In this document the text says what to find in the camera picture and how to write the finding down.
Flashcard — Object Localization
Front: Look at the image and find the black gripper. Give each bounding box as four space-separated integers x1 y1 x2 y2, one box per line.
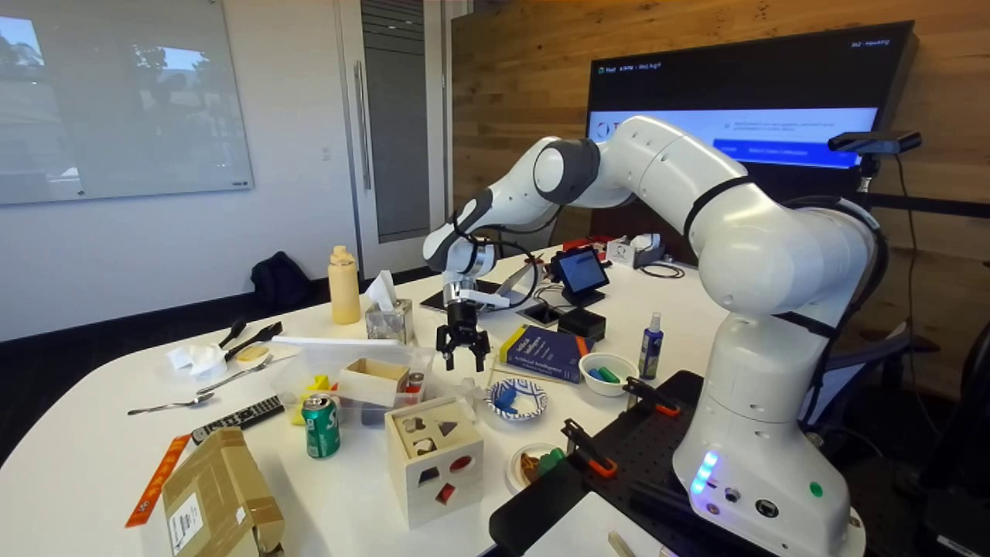
434 299 496 377

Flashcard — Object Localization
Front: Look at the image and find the black robot base board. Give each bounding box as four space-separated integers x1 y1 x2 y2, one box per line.
484 367 714 557

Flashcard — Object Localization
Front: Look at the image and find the clear plastic container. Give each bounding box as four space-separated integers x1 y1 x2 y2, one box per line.
395 367 434 410

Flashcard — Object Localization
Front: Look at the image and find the blue block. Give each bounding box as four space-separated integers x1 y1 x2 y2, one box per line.
499 385 542 416

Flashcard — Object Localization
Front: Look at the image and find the blue patterned paper plate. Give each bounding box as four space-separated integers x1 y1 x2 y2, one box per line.
484 377 552 430

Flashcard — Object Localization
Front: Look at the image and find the blue book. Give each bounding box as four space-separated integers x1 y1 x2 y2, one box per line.
501 323 591 387

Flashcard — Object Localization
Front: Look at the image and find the clear wipes container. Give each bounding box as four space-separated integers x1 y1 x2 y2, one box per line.
362 269 422 348

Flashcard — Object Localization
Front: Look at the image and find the silver laptop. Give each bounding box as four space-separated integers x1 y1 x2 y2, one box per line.
493 261 550 323

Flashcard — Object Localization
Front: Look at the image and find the wooden shape sorter box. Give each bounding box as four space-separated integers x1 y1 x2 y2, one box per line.
384 397 490 529

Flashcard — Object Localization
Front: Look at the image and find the black box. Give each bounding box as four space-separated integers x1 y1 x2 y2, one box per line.
552 305 610 350

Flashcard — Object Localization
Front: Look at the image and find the white flat sheet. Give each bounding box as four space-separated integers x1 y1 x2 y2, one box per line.
269 330 402 352

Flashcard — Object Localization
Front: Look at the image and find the tan squeeze bottle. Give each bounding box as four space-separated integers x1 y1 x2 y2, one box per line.
325 242 366 327

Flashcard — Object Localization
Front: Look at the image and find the small tablet on stand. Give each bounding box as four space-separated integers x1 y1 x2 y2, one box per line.
550 246 613 310

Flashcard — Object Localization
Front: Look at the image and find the plain white paper plate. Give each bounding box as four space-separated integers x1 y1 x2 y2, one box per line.
503 444 573 496

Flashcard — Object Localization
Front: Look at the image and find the white bowl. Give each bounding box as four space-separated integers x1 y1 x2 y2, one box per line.
578 350 633 401

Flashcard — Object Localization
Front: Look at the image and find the yellow toy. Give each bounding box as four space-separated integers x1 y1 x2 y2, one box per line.
292 372 340 428

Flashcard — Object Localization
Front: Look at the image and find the green soda can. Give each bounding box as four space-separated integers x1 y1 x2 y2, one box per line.
300 393 342 461

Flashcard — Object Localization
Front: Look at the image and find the black orange clamp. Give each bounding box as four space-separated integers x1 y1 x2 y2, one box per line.
622 375 682 420
559 416 622 482

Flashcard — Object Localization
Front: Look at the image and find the small blue spray bottle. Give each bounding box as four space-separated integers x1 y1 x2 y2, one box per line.
633 312 664 385

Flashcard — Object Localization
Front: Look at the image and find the black backpack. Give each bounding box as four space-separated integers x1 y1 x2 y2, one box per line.
247 249 319 310

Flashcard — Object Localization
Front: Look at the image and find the grey tape dispenser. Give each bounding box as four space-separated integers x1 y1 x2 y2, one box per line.
605 230 688 281

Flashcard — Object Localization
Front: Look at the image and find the black spatula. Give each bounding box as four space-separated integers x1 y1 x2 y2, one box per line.
222 318 285 364

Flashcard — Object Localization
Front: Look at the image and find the white paper sheet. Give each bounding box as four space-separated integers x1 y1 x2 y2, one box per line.
518 490 682 557

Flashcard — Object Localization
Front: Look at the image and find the wooden spoon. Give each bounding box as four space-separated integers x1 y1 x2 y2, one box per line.
194 345 275 399

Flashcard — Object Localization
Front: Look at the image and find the black remote control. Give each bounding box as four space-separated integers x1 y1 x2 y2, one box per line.
189 393 288 446

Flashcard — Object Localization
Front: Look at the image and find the white door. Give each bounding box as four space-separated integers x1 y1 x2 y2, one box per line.
336 0 450 277

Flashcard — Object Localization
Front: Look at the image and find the white napkin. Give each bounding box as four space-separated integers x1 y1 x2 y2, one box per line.
163 337 229 381

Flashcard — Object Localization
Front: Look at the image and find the brown cardboard box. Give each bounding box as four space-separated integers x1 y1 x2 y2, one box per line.
161 428 288 557

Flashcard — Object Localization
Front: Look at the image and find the metal fork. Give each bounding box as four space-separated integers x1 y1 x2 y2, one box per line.
122 390 219 419

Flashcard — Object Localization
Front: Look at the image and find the orange ruler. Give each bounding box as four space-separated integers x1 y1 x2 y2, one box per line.
122 430 194 529

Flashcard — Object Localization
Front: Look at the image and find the large black TV monitor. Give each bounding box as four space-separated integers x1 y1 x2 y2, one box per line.
585 18 918 203

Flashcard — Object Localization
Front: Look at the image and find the blue chair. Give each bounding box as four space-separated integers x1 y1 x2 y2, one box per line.
802 312 921 435

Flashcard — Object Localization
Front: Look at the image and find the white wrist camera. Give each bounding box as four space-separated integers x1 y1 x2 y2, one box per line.
444 281 518 312

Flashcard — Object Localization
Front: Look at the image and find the wall whiteboard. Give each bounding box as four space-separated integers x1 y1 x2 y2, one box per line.
0 0 255 211

